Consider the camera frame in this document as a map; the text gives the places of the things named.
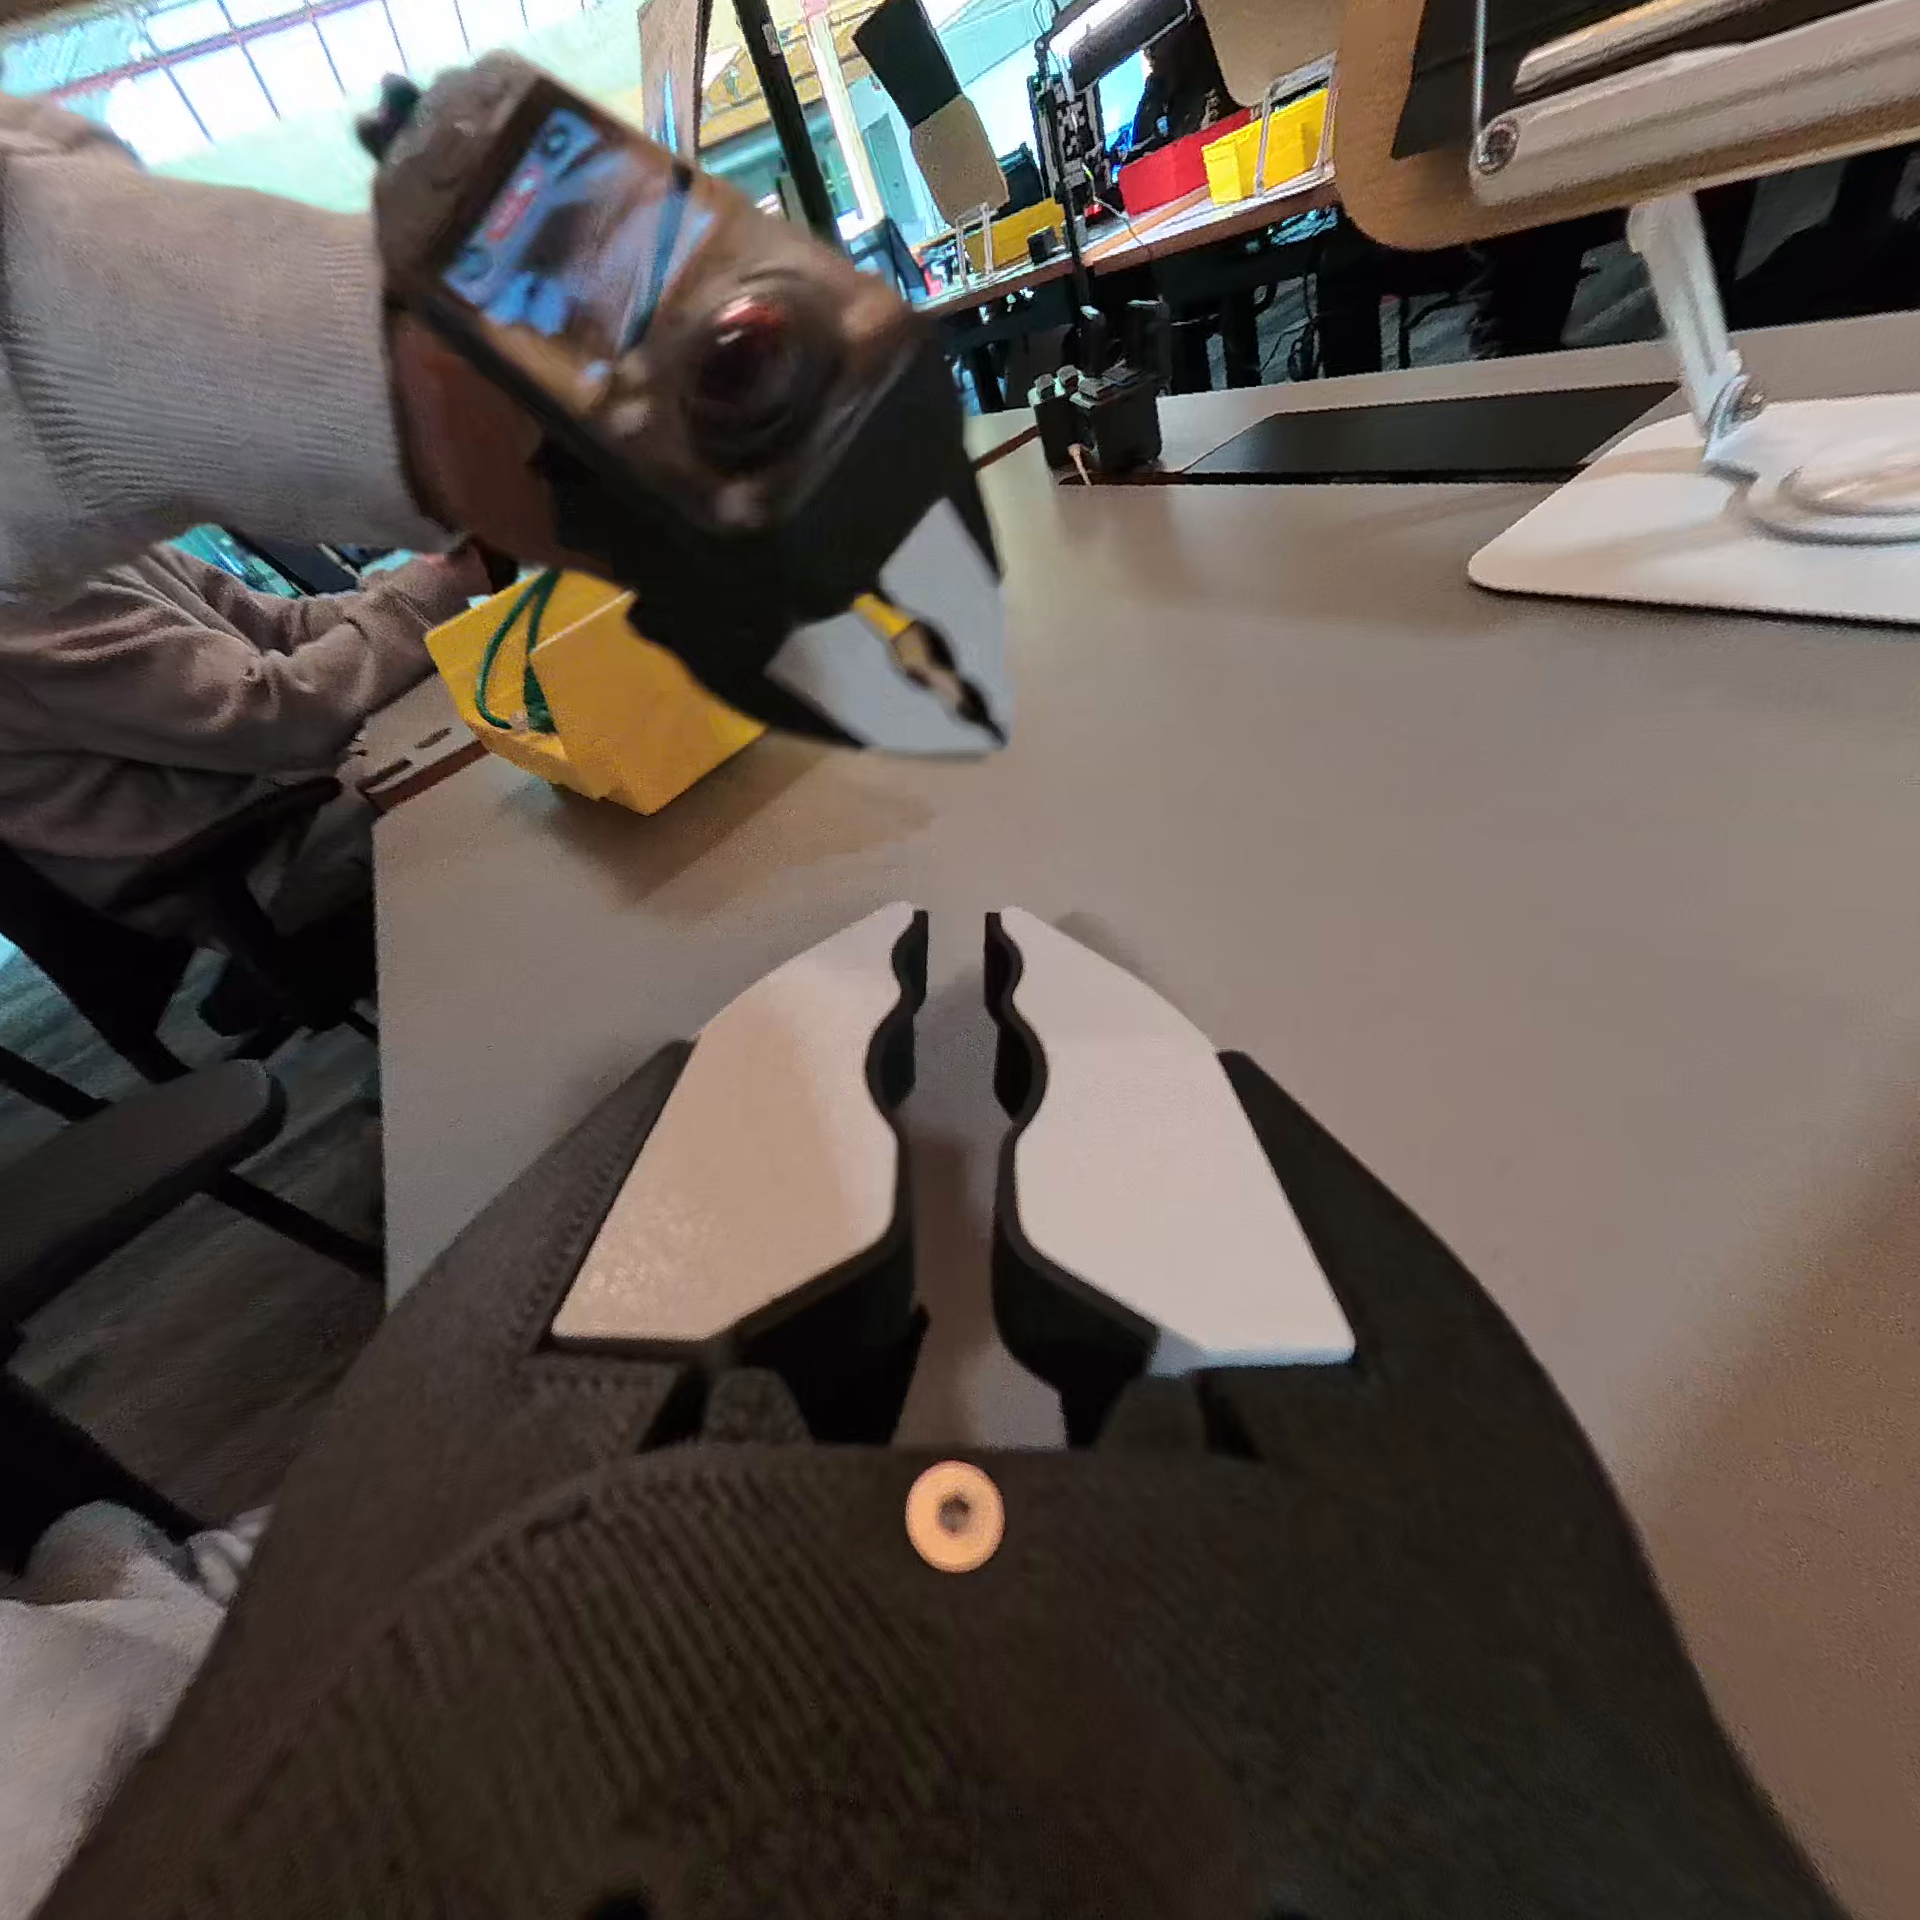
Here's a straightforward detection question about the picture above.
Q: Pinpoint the paper covered board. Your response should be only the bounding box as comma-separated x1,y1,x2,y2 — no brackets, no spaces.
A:
637,0,713,160

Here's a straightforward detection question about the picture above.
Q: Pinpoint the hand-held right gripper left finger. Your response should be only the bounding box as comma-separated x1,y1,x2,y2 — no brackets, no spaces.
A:
548,900,935,1444

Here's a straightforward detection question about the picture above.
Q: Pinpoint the black slanted pole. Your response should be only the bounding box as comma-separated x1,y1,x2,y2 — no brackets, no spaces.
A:
731,0,846,249

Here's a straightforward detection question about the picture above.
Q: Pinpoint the black pole clamp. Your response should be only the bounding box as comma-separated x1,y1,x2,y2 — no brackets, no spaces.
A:
1025,76,1168,480

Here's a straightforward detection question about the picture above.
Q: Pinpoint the black desk cable hatch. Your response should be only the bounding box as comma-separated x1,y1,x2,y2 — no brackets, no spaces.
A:
1184,381,1680,485

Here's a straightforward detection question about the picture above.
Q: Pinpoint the person's left forearm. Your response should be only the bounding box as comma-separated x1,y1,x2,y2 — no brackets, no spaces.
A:
0,93,453,589

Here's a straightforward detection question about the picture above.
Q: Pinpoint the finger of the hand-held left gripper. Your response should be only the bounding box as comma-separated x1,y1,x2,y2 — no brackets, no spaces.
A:
883,499,1013,741
768,604,999,762

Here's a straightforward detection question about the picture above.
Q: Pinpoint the long work table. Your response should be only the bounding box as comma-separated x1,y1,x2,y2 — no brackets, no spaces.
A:
900,171,1343,324

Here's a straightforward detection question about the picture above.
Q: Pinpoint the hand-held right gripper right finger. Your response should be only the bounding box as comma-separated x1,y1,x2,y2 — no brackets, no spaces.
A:
983,902,1360,1444

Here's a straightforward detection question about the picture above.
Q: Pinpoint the person's left hand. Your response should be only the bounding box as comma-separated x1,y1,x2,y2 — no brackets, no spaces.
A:
393,306,565,584

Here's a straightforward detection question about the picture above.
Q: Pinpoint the large yellow plastic bin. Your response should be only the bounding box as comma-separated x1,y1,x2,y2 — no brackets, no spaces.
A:
422,569,769,817

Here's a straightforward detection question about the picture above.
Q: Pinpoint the white metal stand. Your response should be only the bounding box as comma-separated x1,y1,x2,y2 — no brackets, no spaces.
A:
1467,195,1920,624

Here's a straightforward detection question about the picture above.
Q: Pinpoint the small yellow bin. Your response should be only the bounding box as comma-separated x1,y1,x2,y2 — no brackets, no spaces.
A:
960,201,1069,274
1199,86,1336,209

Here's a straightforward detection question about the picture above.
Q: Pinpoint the black and wood panel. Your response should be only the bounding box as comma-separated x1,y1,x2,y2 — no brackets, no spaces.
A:
855,0,1009,226

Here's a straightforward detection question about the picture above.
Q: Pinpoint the small red bin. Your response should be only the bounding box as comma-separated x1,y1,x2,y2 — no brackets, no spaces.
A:
1117,117,1249,216

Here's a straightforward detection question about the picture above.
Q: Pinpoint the green ethernet cable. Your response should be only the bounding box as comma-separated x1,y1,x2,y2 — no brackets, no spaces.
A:
471,568,565,737

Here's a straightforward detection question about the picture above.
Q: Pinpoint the black desk lamp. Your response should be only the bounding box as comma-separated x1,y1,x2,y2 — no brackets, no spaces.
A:
1048,0,1192,92

